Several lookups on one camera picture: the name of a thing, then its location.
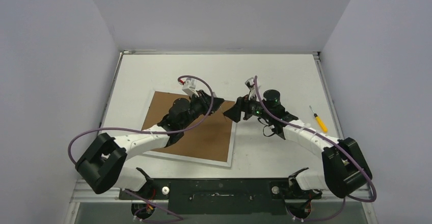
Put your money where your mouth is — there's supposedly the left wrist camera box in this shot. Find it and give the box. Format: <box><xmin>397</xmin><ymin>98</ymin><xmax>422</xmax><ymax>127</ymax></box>
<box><xmin>179</xmin><ymin>77</ymin><xmax>199</xmax><ymax>97</ymax></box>

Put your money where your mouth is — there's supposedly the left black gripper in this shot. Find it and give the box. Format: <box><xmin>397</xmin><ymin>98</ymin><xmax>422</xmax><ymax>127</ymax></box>
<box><xmin>181</xmin><ymin>90</ymin><xmax>224</xmax><ymax>130</ymax></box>

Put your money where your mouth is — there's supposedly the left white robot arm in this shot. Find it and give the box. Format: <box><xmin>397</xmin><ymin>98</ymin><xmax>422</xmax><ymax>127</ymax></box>
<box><xmin>74</xmin><ymin>90</ymin><xmax>225</xmax><ymax>199</ymax></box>

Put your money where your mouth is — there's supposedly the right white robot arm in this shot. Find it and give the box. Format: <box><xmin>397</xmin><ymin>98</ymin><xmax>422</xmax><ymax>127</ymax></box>
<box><xmin>224</xmin><ymin>90</ymin><xmax>376</xmax><ymax>202</ymax></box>

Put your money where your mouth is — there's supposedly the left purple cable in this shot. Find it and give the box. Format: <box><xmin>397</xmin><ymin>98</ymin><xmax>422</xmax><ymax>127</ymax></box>
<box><xmin>67</xmin><ymin>75</ymin><xmax>214</xmax><ymax>165</ymax></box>

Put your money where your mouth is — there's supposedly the yellow handled screwdriver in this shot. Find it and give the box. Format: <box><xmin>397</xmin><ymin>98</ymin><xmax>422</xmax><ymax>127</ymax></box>
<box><xmin>309</xmin><ymin>105</ymin><xmax>328</xmax><ymax>133</ymax></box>

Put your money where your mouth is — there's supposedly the white picture frame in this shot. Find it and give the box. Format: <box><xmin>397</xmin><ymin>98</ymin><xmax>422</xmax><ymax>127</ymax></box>
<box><xmin>142</xmin><ymin>90</ymin><xmax>236</xmax><ymax>168</ymax></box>

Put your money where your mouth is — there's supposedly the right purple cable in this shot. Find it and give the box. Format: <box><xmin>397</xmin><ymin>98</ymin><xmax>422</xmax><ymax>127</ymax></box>
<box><xmin>253</xmin><ymin>75</ymin><xmax>377</xmax><ymax>204</ymax></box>

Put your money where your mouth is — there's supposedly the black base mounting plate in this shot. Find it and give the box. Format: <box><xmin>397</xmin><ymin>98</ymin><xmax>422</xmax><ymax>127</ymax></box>
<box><xmin>120</xmin><ymin>178</ymin><xmax>322</xmax><ymax>215</ymax></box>

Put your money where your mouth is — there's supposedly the purple cable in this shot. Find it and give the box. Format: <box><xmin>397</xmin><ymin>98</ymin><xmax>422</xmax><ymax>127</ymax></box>
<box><xmin>67</xmin><ymin>75</ymin><xmax>214</xmax><ymax>165</ymax></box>
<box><xmin>253</xmin><ymin>75</ymin><xmax>377</xmax><ymax>204</ymax></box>

